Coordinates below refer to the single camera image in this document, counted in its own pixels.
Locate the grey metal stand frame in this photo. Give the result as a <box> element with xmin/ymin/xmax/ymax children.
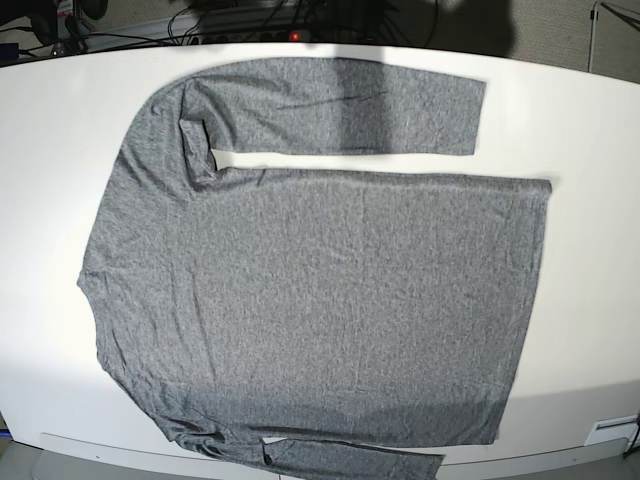
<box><xmin>585</xmin><ymin>0</ymin><xmax>640</xmax><ymax>76</ymax></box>

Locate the black power strip red light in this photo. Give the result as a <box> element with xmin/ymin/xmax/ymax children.
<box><xmin>175</xmin><ymin>23</ymin><xmax>383</xmax><ymax>45</ymax></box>

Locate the grey long-sleeve T-shirt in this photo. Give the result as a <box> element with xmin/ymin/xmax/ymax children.
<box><xmin>78</xmin><ymin>58</ymin><xmax>552</xmax><ymax>479</ymax></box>

